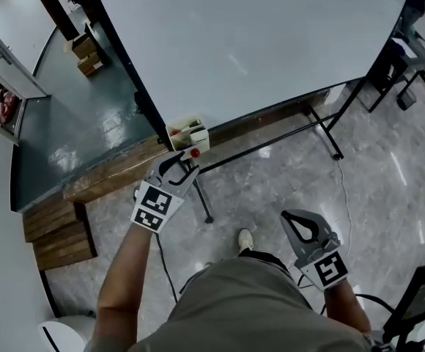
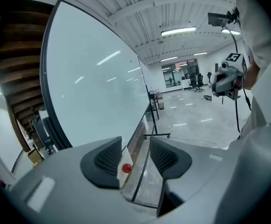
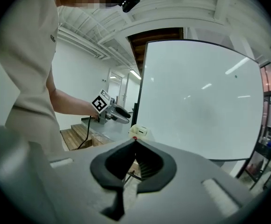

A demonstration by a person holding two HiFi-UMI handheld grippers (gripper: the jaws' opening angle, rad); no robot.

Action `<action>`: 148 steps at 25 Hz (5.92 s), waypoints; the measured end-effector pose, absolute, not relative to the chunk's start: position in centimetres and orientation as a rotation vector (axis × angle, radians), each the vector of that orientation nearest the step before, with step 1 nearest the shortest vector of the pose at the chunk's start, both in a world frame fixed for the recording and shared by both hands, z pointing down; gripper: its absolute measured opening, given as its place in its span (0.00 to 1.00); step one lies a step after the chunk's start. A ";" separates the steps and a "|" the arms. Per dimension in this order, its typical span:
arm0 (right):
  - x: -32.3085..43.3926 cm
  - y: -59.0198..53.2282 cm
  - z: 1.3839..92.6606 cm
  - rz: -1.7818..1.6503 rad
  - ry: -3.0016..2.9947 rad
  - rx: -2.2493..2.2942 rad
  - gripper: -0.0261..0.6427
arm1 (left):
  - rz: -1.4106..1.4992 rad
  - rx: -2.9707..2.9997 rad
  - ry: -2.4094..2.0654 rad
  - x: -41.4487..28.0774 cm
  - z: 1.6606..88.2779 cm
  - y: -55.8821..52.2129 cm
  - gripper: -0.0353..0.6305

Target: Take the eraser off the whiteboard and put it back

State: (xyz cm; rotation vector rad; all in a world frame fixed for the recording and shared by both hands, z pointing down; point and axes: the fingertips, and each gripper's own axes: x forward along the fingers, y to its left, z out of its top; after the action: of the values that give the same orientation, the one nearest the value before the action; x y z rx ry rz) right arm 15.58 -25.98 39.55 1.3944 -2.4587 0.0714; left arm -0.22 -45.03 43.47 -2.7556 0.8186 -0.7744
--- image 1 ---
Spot white door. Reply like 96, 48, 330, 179
0, 0, 49, 99

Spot black frame table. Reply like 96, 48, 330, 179
358, 37, 425, 114

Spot person's left forearm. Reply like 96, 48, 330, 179
84, 224, 155, 352

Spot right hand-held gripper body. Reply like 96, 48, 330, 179
294, 232, 350, 293

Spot wooden steps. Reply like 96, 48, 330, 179
22, 196, 98, 271

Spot black wire mesh bin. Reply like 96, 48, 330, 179
396, 86, 418, 111

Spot person's beige shirt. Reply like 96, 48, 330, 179
135, 257, 373, 352

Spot whiteboard on black stand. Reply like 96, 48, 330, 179
89, 0, 417, 224

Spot long wooden floor kerb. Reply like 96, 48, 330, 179
62, 89, 331, 203

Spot person's right forearm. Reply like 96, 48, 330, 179
323, 282, 372, 334

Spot cream plastic holder box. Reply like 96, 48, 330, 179
165, 114, 211, 161

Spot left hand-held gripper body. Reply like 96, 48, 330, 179
130, 176, 185, 233

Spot person's right pale shoe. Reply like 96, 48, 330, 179
237, 228, 254, 253

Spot white cylindrical appliance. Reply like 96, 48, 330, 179
38, 315, 97, 352

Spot person's black trousers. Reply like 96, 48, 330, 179
238, 249, 284, 271

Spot pink plush toy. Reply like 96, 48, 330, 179
0, 89, 20, 125

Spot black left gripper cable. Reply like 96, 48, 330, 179
155, 232, 181, 304

